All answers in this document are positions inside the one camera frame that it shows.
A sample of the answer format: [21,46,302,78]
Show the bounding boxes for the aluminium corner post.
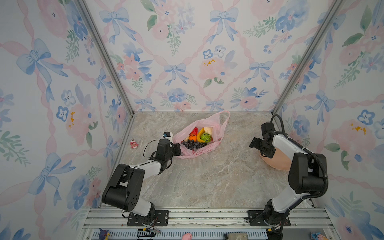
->
[73,0,135,116]
[271,0,344,114]

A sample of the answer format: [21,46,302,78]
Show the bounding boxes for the fake orange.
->
[189,136,197,142]

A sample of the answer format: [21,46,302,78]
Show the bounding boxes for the pink toy at front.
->
[182,233,193,240]

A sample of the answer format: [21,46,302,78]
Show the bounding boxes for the purple toy at front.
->
[98,228,110,240]

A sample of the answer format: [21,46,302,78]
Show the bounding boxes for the aluminium rail frame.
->
[78,205,341,240]

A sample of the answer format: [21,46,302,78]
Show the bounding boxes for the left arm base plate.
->
[127,210,170,227]

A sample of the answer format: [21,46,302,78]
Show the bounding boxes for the pink plastic bag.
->
[173,111,231,159]

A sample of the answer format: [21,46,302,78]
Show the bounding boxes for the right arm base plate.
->
[246,210,291,227]

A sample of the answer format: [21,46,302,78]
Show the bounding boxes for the small red white figurine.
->
[130,140,138,149]

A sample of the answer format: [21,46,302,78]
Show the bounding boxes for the thin black left cable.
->
[122,139,173,220]

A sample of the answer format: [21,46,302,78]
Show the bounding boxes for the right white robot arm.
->
[250,122,329,226]

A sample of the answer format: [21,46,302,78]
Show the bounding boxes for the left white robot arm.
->
[102,139,182,226]

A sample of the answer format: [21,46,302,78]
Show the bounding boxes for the right aluminium corner post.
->
[271,0,344,114]

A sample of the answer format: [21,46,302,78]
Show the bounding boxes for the grey box at front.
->
[225,233,249,240]

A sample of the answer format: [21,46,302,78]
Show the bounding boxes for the fake dark grapes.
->
[183,140,208,151]

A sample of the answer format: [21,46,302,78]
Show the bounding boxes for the fake green round fruit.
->
[200,133,212,143]

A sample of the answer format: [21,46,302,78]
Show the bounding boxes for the fake yellow banana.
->
[197,128,205,143]

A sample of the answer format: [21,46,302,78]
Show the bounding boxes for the colourful toy front right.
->
[311,233,329,240]

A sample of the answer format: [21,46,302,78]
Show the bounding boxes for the peach scalloped plastic bowl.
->
[260,148,292,171]

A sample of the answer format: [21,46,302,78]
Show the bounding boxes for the left aluminium corner post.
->
[73,0,135,116]

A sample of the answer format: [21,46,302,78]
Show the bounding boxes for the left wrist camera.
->
[163,132,173,143]

